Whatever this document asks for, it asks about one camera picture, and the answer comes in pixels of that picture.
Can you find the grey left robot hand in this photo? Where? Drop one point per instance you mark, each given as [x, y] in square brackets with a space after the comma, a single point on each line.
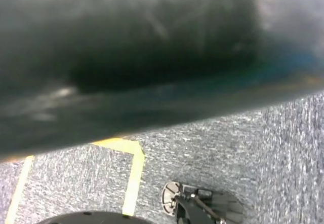
[126, 48]

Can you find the black robot foot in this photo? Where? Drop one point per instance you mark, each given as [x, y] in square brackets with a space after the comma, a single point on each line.
[202, 205]

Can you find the yellow floor tape outline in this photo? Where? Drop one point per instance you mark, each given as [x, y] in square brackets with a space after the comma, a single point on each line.
[134, 182]

